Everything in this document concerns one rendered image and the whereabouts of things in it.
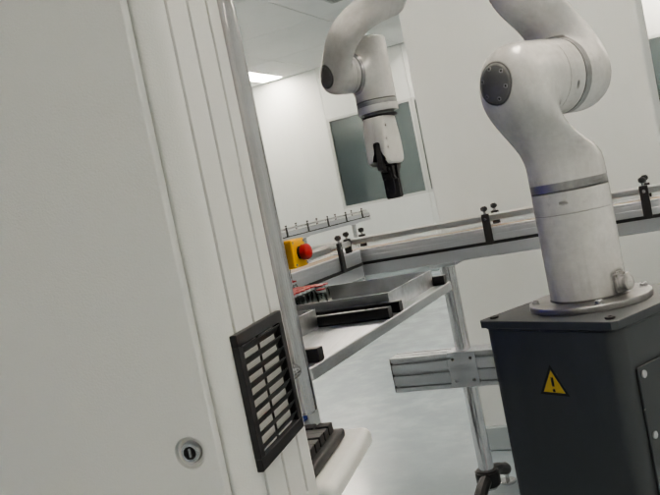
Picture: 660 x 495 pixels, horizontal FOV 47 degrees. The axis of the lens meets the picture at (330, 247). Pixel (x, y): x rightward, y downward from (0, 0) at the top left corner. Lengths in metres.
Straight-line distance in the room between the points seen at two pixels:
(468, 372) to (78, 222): 2.01
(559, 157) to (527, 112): 0.09
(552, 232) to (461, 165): 1.83
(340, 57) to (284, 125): 9.22
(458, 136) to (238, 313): 2.45
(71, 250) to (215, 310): 0.13
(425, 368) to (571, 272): 1.40
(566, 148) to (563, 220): 0.11
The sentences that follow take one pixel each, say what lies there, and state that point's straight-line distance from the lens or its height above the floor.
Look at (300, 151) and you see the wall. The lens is 10.63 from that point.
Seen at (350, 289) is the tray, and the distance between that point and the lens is 1.74.
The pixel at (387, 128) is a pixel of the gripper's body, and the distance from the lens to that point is 1.58.
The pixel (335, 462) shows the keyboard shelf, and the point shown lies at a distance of 0.91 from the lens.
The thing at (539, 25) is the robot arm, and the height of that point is 1.31.
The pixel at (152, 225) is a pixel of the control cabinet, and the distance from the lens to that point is 0.61.
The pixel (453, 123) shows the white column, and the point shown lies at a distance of 3.06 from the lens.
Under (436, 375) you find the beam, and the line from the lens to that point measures 2.58.
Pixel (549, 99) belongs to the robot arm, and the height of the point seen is 1.18.
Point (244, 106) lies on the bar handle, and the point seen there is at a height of 1.21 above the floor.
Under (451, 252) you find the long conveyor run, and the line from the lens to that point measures 2.45.
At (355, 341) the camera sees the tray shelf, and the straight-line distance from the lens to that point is 1.21.
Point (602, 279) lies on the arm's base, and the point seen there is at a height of 0.90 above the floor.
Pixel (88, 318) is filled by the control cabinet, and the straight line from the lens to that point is 0.65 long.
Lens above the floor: 1.09
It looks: 3 degrees down
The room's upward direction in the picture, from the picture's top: 11 degrees counter-clockwise
